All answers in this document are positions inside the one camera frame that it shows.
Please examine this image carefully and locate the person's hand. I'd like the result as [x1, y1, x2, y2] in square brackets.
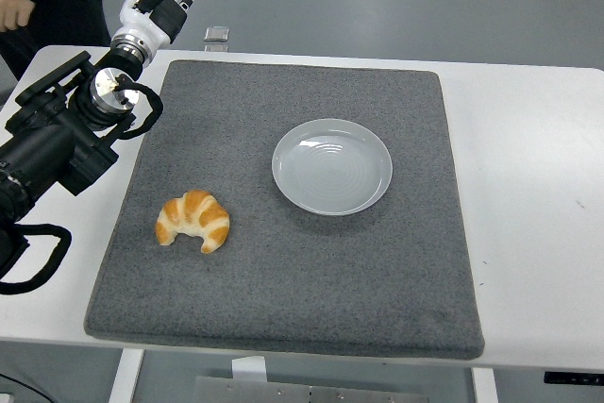
[0, 0, 37, 32]

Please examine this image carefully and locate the croissant bread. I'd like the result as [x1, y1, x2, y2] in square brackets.
[155, 189, 231, 255]

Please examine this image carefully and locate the grey round plate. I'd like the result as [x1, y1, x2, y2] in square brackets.
[271, 118, 394, 216]

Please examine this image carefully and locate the grey metal plate with screws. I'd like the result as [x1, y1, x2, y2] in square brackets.
[193, 376, 430, 403]

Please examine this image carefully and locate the person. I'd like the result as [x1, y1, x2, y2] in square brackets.
[0, 0, 112, 82]

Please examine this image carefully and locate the grey felt mat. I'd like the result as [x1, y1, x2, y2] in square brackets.
[83, 59, 487, 361]

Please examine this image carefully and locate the white table leg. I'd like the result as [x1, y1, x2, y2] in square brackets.
[471, 367, 499, 403]
[108, 348, 145, 403]

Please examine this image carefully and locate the black table control panel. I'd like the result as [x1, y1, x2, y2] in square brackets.
[543, 370, 604, 386]

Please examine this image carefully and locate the white bracket under table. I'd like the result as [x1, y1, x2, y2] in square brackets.
[230, 356, 269, 381]

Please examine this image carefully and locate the black floor cable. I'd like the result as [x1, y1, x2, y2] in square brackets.
[0, 372, 48, 403]

